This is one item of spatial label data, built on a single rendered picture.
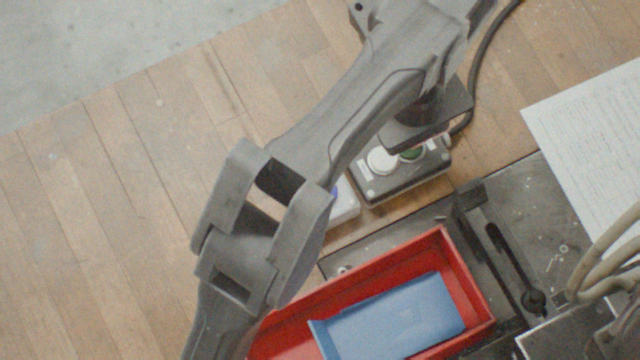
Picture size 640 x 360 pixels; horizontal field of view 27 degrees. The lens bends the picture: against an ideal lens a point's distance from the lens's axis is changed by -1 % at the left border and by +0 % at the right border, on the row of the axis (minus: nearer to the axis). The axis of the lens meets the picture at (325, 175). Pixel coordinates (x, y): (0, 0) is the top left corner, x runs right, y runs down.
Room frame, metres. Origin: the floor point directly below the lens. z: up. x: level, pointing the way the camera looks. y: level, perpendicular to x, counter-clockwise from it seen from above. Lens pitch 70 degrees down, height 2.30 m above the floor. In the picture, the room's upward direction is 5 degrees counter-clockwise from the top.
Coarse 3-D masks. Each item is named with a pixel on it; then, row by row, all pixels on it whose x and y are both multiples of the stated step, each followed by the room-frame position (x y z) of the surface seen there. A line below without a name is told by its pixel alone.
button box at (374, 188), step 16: (512, 0) 0.71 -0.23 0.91; (480, 48) 0.65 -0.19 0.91; (368, 144) 0.53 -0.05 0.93; (432, 144) 0.53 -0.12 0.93; (448, 144) 0.53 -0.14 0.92; (368, 160) 0.51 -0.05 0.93; (400, 160) 0.51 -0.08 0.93; (416, 160) 0.51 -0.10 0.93; (432, 160) 0.51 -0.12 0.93; (448, 160) 0.51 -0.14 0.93; (352, 176) 0.50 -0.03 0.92; (368, 176) 0.49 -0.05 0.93; (384, 176) 0.49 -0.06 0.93; (400, 176) 0.49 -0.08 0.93; (416, 176) 0.49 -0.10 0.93; (432, 176) 0.50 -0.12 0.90; (368, 192) 0.48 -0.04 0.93; (384, 192) 0.47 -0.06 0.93; (400, 192) 0.48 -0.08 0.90; (368, 208) 0.47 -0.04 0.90
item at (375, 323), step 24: (408, 288) 0.37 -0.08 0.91; (432, 288) 0.37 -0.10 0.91; (360, 312) 0.35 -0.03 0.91; (384, 312) 0.35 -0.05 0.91; (432, 312) 0.34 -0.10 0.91; (456, 312) 0.34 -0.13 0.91; (336, 336) 0.32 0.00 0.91; (360, 336) 0.32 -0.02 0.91; (384, 336) 0.32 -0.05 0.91; (408, 336) 0.32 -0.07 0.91; (432, 336) 0.32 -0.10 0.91
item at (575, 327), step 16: (592, 304) 0.31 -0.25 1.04; (608, 304) 0.30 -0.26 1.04; (560, 320) 0.29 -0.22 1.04; (576, 320) 0.29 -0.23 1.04; (592, 320) 0.29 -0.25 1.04; (608, 320) 0.29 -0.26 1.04; (528, 336) 0.28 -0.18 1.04; (544, 336) 0.28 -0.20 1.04; (560, 336) 0.28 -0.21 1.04; (576, 336) 0.28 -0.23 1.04; (528, 352) 0.26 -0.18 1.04; (544, 352) 0.26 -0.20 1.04; (560, 352) 0.26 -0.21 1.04; (576, 352) 0.26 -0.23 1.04
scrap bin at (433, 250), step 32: (384, 256) 0.39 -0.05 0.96; (416, 256) 0.41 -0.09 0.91; (448, 256) 0.40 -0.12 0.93; (320, 288) 0.36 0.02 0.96; (352, 288) 0.38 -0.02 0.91; (384, 288) 0.37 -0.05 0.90; (448, 288) 0.37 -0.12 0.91; (288, 320) 0.35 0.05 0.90; (480, 320) 0.33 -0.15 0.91; (256, 352) 0.31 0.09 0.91; (288, 352) 0.31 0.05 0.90; (320, 352) 0.31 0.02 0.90; (448, 352) 0.29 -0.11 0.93
